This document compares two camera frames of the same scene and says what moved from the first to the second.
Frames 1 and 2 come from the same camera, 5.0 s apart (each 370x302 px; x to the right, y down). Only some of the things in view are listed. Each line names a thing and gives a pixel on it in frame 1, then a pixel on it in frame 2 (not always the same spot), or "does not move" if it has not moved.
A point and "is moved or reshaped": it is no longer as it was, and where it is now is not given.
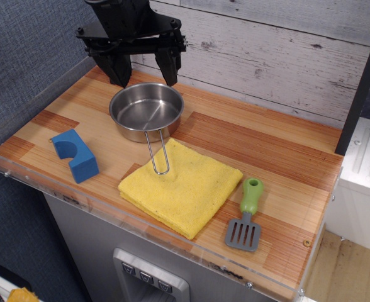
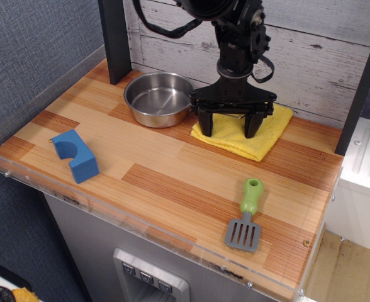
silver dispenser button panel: x=145 y=280 does not move
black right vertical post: x=362 y=92 does not move
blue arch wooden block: x=69 y=145 does not move
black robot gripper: x=133 y=26 → x=233 y=95
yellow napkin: x=186 y=199 → x=229 y=131
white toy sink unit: x=357 y=213 does not move
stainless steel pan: x=146 y=112 is moved or reshaped
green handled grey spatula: x=245 y=233 does not move
